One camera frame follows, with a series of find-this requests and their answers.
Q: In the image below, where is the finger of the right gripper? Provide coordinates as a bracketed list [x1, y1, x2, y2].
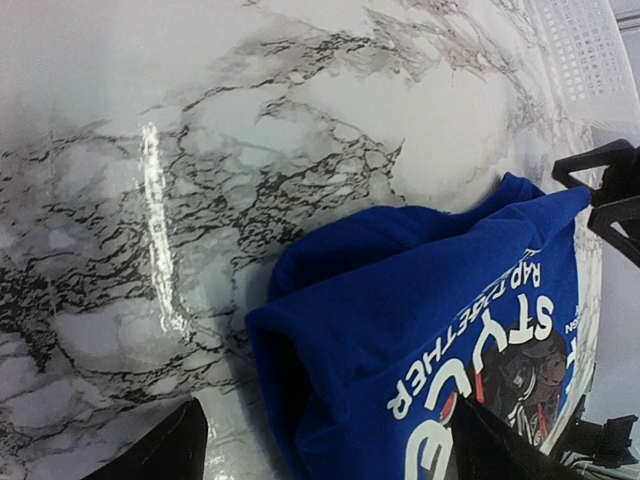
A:
[588, 196, 640, 265]
[552, 139, 639, 193]

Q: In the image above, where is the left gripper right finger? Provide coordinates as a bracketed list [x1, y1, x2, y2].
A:
[451, 399, 581, 480]

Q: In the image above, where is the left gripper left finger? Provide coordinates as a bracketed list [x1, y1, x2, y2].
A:
[84, 399, 208, 480]

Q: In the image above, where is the blue garment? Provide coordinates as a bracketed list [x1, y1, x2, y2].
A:
[246, 174, 590, 479]

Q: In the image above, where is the white plastic laundry basket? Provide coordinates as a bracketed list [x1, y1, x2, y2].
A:
[524, 1, 639, 135]

